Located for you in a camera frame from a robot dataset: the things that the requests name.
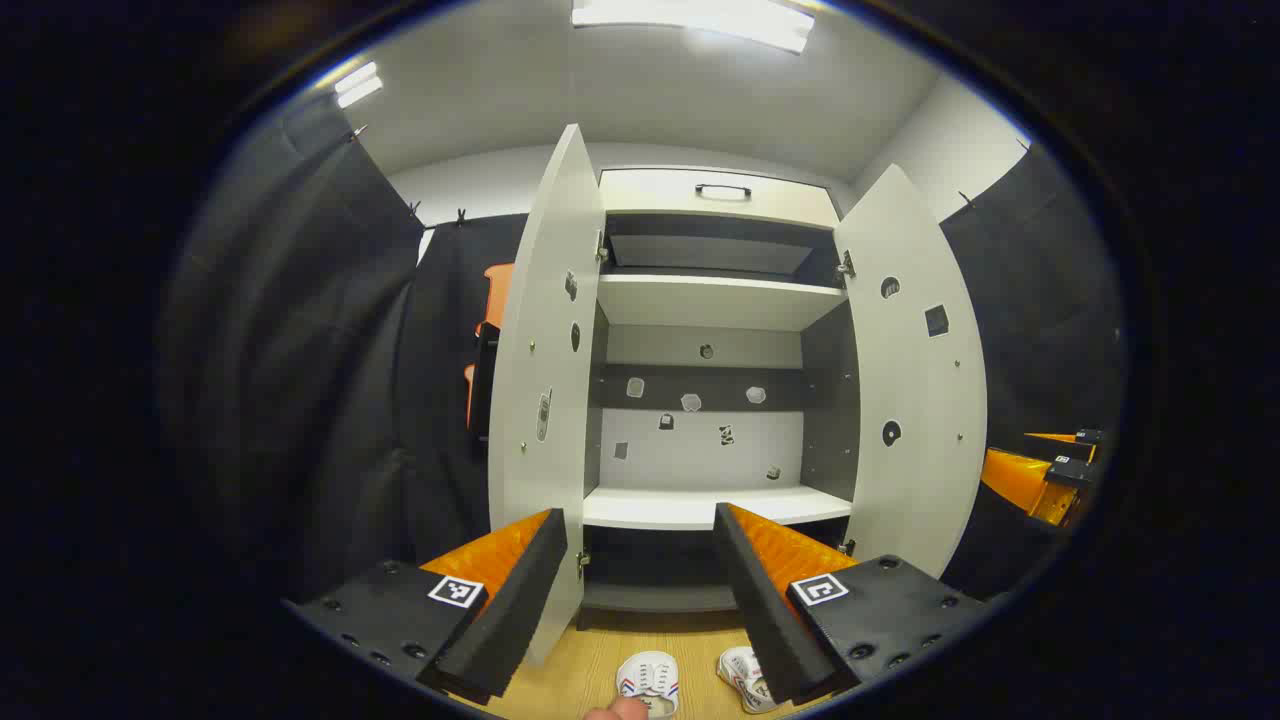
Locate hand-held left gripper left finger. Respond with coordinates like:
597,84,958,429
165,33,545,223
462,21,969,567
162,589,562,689
283,508,569,706

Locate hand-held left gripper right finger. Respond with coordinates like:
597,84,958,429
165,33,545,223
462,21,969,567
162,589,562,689
713,502,989,706

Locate white canvas shoe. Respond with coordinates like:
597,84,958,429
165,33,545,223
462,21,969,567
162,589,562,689
717,646,779,714
617,651,681,719

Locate white cabinet door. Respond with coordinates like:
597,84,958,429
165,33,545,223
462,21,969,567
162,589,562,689
488,124,607,666
835,165,989,581

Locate white shoe cabinet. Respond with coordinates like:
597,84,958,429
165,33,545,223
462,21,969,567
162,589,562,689
580,165,861,613

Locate white cabinet drawer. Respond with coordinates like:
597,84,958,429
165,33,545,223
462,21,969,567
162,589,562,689
600,168,841,229

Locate black backdrop cloth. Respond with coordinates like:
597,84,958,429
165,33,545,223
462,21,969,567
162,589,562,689
160,90,1131,611

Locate small ceiling light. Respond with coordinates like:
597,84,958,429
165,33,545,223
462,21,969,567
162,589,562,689
335,62,384,109

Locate large ceiling light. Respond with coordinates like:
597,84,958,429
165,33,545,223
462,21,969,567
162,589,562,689
572,0,816,54

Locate black left door handle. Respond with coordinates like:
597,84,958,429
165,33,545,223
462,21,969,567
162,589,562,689
470,322,503,443

